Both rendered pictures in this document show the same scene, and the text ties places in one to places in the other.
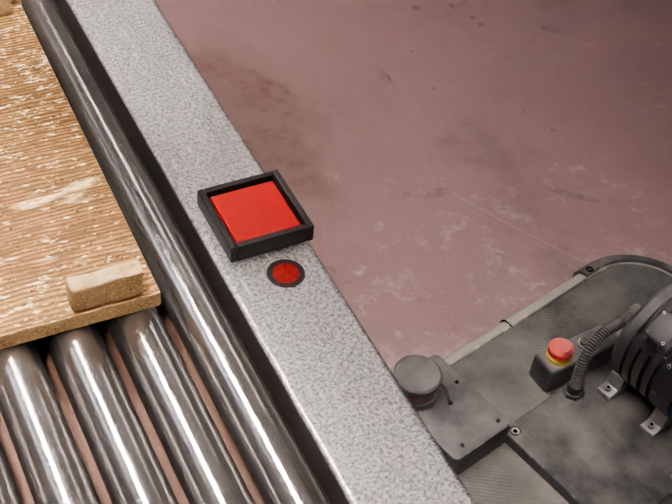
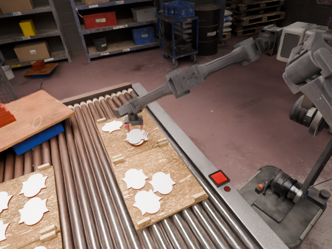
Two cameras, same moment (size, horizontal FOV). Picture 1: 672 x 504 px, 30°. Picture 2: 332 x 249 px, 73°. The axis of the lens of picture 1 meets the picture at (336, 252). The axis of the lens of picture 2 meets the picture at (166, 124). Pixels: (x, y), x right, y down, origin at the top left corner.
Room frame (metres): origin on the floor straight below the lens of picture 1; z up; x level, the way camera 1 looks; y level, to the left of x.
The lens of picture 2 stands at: (0.03, 0.21, 1.83)
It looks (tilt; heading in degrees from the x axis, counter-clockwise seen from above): 38 degrees down; 8
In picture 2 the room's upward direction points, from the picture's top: 5 degrees counter-clockwise
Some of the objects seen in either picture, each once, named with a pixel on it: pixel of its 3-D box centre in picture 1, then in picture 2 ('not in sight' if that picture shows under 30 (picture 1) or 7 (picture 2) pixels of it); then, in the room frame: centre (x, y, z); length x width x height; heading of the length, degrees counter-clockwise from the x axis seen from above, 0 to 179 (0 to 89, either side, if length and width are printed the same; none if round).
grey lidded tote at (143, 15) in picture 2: not in sight; (144, 13); (5.43, 1.25, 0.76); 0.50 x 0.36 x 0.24; 121
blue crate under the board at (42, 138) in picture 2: not in sight; (30, 127); (1.10, 1.26, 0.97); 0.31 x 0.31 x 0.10; 52
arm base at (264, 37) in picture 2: not in sight; (263, 44); (1.14, -0.13, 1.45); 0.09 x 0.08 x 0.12; 45
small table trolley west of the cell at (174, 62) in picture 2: not in sight; (176, 37); (4.61, 0.49, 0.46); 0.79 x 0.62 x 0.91; 25
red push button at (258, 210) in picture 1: (254, 216); (219, 178); (0.76, 0.07, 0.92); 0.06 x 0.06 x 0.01; 31
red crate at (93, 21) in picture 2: not in sight; (99, 18); (5.04, 2.15, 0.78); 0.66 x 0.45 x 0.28; 115
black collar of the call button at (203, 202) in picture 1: (254, 214); (219, 178); (0.76, 0.07, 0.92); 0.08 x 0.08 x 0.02; 31
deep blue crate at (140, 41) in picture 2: not in sight; (143, 33); (5.44, 1.33, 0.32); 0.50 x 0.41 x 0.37; 111
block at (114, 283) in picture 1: (105, 285); (199, 195); (0.64, 0.17, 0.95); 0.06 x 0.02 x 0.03; 120
